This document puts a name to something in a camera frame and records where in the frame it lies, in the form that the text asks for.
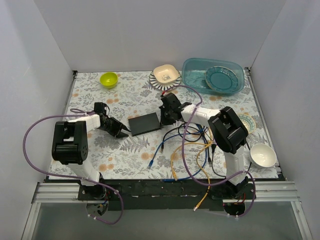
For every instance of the floral patterned table mat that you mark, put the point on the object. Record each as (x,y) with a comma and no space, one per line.
(157,154)

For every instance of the cream square panda bowl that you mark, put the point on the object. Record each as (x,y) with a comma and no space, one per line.
(166,74)

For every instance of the striped white blue plate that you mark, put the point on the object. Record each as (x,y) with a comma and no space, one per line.
(164,87)

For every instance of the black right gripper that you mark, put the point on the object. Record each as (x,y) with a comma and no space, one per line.
(164,116)

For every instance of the lime green plastic bowl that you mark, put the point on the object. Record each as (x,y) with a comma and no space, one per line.
(109,80)

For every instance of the teal glass plate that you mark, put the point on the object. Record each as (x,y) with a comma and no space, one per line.
(221,79)

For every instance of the teal transparent plastic tub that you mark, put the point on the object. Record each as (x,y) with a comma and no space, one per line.
(194,71)

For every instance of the patterned teal yellow small bowl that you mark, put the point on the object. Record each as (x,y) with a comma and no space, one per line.
(248,122)

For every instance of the black network switch box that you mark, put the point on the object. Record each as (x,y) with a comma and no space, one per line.
(144,124)

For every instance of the aluminium frame rail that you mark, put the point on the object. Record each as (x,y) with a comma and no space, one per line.
(266,191)

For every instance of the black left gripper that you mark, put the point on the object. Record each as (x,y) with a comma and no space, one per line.
(114,126)

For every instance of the white ceramic bowl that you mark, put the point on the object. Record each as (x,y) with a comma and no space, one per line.
(263,156)

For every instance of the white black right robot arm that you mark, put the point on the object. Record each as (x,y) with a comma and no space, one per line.
(228,131)

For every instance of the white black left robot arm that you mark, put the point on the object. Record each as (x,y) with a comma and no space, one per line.
(70,141)

